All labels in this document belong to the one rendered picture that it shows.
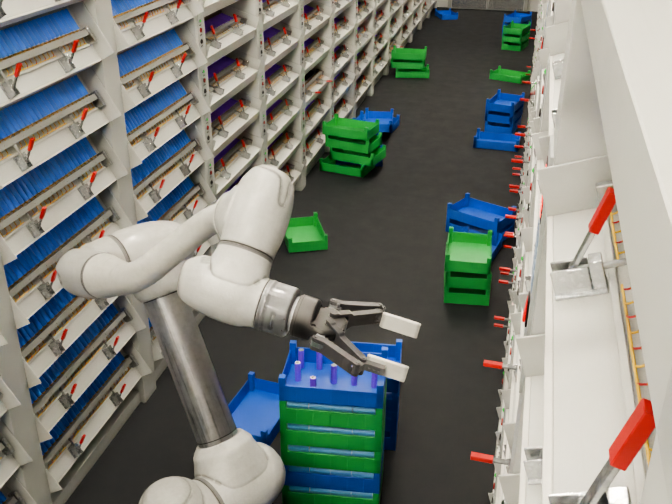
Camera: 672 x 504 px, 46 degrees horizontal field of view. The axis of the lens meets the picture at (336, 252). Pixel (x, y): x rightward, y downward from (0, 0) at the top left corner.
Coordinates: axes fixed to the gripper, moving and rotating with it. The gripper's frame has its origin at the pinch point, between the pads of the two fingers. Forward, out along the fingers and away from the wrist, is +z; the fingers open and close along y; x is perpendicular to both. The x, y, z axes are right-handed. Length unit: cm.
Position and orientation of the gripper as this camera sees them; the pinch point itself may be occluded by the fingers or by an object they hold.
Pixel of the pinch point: (406, 349)
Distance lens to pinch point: 138.4
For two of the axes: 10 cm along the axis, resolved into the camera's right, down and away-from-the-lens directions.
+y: -2.4, 4.4, -8.7
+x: 2.1, -8.5, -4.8
